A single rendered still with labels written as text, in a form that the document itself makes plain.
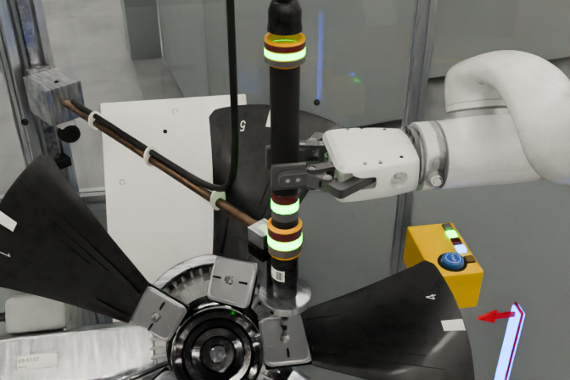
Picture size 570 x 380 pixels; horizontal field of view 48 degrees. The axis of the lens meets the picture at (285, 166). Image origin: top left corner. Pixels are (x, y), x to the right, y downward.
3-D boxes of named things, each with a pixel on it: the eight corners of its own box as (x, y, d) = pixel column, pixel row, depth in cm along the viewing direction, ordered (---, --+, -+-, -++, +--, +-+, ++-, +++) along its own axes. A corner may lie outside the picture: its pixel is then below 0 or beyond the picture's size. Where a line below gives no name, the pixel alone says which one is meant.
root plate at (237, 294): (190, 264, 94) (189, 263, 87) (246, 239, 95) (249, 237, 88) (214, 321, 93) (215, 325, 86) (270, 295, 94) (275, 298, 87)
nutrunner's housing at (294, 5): (264, 312, 88) (257, -29, 64) (285, 298, 90) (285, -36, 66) (284, 326, 85) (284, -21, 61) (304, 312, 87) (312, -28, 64)
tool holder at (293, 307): (237, 291, 87) (235, 233, 82) (276, 267, 92) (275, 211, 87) (283, 326, 82) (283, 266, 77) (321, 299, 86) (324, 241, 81)
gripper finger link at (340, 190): (366, 204, 70) (317, 193, 72) (382, 170, 76) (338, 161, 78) (366, 195, 69) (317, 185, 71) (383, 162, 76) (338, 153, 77)
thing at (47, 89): (27, 112, 124) (18, 71, 119) (61, 101, 128) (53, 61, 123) (53, 131, 117) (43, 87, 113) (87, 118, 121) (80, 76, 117)
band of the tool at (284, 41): (256, 63, 69) (255, 36, 67) (285, 53, 71) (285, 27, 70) (284, 74, 66) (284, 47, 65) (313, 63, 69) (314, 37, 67)
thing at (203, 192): (64, 108, 117) (62, 101, 116) (70, 106, 118) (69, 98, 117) (261, 238, 84) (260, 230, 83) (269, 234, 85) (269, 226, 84)
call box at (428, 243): (401, 265, 137) (406, 225, 132) (446, 260, 138) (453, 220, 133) (427, 318, 123) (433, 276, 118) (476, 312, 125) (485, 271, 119)
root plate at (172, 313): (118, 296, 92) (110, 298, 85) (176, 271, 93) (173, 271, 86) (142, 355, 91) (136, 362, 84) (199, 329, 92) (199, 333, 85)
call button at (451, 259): (438, 259, 123) (438, 251, 123) (457, 256, 124) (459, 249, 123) (445, 272, 120) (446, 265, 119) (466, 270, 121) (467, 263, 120)
